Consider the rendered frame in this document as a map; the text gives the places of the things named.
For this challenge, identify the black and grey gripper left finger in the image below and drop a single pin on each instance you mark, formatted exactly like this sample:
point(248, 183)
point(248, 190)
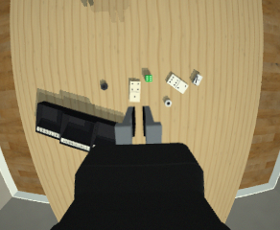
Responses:
point(123, 134)

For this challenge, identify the white domino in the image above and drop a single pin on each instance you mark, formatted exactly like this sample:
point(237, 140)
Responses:
point(178, 84)
point(134, 92)

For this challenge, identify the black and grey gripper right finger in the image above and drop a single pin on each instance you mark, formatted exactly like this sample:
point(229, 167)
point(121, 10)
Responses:
point(152, 130)

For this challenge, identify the green die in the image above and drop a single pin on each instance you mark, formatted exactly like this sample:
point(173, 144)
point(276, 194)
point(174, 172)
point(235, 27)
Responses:
point(148, 78)

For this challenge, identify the black storage bins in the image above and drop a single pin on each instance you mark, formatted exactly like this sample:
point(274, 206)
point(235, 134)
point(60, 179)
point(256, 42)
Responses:
point(76, 127)

